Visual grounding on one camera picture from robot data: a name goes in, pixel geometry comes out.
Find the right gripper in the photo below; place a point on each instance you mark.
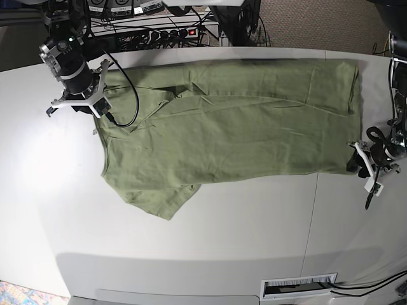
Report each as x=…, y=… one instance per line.
x=83, y=109

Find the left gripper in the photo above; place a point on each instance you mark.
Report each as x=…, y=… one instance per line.
x=357, y=165

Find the green T-shirt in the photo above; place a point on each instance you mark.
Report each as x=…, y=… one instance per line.
x=226, y=121

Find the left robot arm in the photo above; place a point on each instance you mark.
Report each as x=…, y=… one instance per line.
x=393, y=14

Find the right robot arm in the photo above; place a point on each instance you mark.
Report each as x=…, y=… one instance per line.
x=64, y=52

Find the black power strip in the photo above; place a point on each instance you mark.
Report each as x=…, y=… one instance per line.
x=146, y=37

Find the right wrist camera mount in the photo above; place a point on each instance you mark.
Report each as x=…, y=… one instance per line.
x=85, y=87

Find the table cable grommet box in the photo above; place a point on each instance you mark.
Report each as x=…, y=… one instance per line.
x=294, y=288

